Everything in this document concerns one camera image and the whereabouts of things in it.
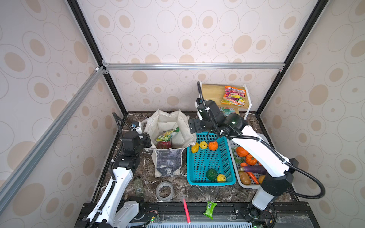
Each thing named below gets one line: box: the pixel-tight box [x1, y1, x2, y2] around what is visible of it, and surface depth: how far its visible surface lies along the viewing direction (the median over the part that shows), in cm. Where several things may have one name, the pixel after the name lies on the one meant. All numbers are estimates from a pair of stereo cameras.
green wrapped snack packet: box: [202, 200, 218, 220], surface depth 75 cm
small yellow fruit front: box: [216, 173, 227, 183], surface depth 82 cm
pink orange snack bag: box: [220, 85, 247, 106], surface depth 81 cm
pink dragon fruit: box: [155, 141, 172, 150], surface depth 92 cm
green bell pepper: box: [206, 168, 219, 181], surface depth 83 cm
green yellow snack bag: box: [155, 126, 180, 143], surface depth 93 cm
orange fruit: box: [208, 141, 219, 152], surface depth 96 cm
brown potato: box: [238, 171, 252, 186], surface depth 81 cm
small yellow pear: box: [199, 141, 208, 150], surface depth 96 cm
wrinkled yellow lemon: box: [191, 142, 200, 154], surface depth 95 cm
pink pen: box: [182, 198, 192, 224], surface depth 74 cm
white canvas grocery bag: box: [141, 108, 197, 178], surface depth 84 cm
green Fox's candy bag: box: [218, 106, 236, 117], surface depth 99 cm
